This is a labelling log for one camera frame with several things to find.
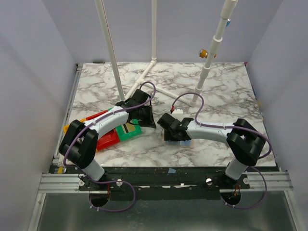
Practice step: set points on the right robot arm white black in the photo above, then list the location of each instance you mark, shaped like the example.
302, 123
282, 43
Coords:
244, 141

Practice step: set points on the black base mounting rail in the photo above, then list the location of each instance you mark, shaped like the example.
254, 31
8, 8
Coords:
163, 183

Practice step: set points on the green plastic bin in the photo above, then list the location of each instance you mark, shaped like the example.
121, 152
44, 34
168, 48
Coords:
124, 137

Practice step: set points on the red plastic bin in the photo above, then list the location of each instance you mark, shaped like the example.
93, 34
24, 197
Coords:
109, 139

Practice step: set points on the beige card holder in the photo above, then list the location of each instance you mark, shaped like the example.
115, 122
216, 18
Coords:
185, 144

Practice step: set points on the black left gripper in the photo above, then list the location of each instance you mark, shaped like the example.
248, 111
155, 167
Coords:
150, 122

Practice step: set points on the yellow plastic bin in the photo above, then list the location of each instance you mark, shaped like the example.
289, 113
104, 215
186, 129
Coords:
65, 128

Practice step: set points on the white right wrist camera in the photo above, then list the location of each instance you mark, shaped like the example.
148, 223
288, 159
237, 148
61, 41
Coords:
178, 114

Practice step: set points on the gold credit card in bin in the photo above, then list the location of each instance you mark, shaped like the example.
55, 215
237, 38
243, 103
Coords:
128, 128

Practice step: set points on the orange knob on pipe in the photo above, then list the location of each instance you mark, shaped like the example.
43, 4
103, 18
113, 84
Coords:
203, 53

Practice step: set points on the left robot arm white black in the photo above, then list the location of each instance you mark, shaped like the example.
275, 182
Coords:
79, 144

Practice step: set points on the aluminium extrusion rail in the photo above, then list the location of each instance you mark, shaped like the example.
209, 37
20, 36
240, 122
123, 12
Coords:
56, 180

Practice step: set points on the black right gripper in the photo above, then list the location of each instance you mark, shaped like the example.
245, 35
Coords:
167, 123

